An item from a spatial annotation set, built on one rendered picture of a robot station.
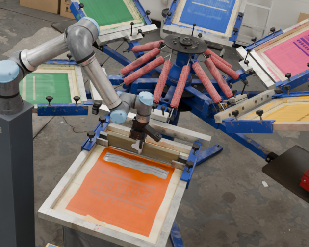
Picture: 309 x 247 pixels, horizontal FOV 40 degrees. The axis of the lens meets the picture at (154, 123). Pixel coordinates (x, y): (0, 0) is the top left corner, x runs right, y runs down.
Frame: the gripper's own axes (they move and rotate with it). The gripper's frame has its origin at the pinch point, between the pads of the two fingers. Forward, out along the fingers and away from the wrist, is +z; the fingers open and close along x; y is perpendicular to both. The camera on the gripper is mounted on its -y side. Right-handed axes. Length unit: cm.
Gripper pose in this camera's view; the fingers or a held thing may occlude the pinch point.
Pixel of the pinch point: (141, 150)
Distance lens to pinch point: 230.9
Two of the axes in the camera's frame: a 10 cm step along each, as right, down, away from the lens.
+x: -2.8, 5.2, -8.1
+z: -1.4, 8.1, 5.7
